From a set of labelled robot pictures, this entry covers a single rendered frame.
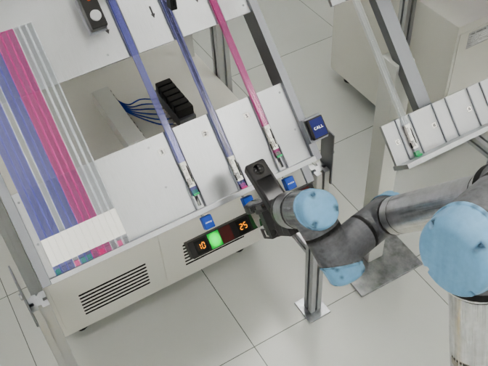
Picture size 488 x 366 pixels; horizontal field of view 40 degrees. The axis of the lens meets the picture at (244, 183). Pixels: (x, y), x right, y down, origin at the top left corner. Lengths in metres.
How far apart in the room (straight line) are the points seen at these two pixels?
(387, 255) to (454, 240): 1.43
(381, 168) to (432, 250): 1.04
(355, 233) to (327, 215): 0.09
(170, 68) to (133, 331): 0.83
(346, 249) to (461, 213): 0.39
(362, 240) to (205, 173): 0.43
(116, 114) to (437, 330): 1.17
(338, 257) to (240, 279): 1.05
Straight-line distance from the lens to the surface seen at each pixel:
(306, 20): 3.39
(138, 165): 1.51
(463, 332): 1.08
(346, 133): 2.76
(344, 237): 1.28
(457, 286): 0.97
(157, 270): 2.13
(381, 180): 2.03
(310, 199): 1.22
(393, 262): 2.34
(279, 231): 1.42
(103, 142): 1.89
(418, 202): 1.21
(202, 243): 1.55
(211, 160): 1.55
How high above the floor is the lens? 1.87
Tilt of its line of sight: 47 degrees down
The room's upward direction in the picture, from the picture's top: 4 degrees counter-clockwise
